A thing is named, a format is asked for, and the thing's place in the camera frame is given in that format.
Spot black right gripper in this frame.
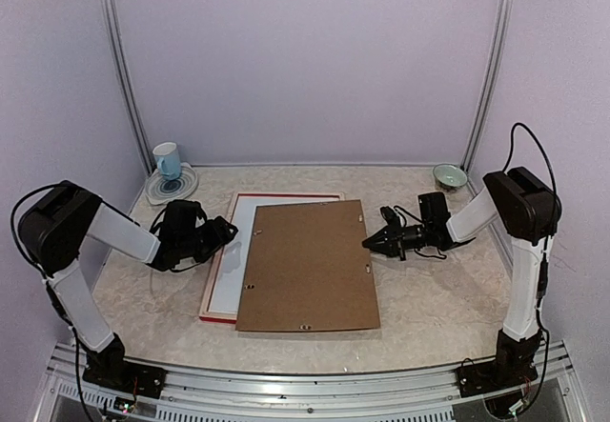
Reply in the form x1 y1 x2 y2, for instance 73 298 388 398
363 216 434 260

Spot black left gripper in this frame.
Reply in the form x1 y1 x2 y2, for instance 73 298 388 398
178 216 235 264

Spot red wooden picture frame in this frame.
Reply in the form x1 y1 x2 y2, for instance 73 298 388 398
198 191 347 325

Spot cat and books photo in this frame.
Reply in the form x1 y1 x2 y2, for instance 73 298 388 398
209 196 340 316

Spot brown backing board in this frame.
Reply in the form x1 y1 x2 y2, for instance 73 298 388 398
235 200 380 333

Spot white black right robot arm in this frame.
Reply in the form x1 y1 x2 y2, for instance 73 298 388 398
362 165 562 388

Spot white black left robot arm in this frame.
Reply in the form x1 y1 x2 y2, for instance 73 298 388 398
10 180 238 389

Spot white blue swirl plate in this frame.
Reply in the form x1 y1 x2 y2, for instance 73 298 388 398
144 162 199 206

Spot light blue mug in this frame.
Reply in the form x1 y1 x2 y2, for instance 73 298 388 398
152 142 181 181

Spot pale green ceramic bowl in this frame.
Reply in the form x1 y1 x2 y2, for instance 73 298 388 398
432 164 468 192

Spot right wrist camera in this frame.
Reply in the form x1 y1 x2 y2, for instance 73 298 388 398
380 206 403 228

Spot front aluminium rail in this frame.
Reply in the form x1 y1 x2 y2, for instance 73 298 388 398
32 340 592 422

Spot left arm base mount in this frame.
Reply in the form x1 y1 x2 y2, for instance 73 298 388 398
79 334 167 399

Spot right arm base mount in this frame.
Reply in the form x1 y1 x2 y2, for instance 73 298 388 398
456 330 542 398

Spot left aluminium corner post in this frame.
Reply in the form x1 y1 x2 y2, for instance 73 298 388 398
100 0 154 175

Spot aluminium corner post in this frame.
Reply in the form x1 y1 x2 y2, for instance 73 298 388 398
100 0 154 175
461 0 514 173

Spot right aluminium corner post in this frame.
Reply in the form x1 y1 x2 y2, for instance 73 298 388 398
461 0 514 173

